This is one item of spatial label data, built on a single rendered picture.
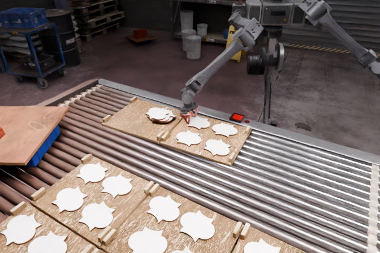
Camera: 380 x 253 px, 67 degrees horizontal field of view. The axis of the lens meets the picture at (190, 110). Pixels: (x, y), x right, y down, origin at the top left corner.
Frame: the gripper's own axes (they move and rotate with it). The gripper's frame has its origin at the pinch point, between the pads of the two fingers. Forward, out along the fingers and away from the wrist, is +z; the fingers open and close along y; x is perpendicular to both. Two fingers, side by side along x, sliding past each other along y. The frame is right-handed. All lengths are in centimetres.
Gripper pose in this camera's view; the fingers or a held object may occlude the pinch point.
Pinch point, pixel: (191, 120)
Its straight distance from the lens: 172.3
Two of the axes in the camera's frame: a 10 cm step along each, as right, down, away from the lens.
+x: -8.6, -0.6, 5.0
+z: 1.7, 9.0, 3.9
